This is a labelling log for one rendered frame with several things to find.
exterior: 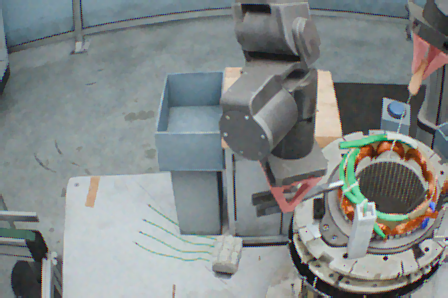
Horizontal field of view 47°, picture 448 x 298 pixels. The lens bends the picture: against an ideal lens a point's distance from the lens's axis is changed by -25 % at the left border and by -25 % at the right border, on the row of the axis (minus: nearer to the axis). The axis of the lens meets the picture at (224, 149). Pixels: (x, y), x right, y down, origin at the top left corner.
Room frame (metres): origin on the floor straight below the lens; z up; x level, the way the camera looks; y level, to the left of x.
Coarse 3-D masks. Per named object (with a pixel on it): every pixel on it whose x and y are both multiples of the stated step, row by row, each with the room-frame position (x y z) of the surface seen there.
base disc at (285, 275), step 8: (288, 264) 0.72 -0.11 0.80; (280, 272) 0.70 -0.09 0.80; (288, 272) 0.70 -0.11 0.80; (272, 280) 0.68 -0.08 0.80; (280, 280) 0.68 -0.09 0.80; (288, 280) 0.68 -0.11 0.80; (272, 288) 0.66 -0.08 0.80; (280, 288) 0.66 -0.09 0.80; (288, 288) 0.65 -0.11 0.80; (424, 288) 0.57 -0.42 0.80; (272, 296) 0.64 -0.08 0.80; (280, 296) 0.63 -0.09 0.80; (288, 296) 0.63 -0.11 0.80; (416, 296) 0.55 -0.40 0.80; (424, 296) 0.55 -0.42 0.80
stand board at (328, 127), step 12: (228, 72) 0.96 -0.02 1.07; (240, 72) 0.96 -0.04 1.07; (324, 72) 0.96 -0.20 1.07; (228, 84) 0.93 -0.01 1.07; (324, 84) 0.92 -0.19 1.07; (324, 96) 0.89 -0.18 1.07; (324, 108) 0.85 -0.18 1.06; (336, 108) 0.85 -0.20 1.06; (324, 120) 0.82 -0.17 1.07; (336, 120) 0.82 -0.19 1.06; (324, 132) 0.79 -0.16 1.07; (336, 132) 0.79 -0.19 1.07; (324, 144) 0.78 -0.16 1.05
